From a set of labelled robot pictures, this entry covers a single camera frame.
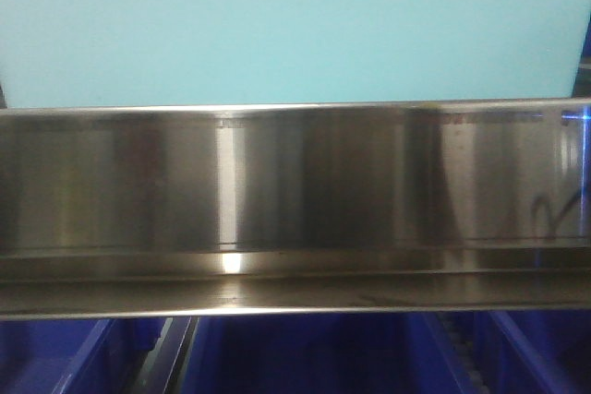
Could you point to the blue bin lower middle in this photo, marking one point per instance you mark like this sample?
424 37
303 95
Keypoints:
324 353

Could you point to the steel shelf front rail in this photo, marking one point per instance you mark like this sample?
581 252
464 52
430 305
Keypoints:
254 209

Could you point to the light blue plastic bin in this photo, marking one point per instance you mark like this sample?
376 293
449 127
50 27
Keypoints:
62 53

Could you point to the roller track lower right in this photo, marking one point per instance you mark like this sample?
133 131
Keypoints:
463 349

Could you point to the roller track lower left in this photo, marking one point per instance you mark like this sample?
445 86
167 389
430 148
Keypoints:
163 365

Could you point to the roller track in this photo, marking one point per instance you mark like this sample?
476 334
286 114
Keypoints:
463 349
163 365

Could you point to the blue bin lower left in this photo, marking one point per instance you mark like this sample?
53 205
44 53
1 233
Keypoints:
74 356

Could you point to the blue bin lower right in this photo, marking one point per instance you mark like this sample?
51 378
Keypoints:
539 351

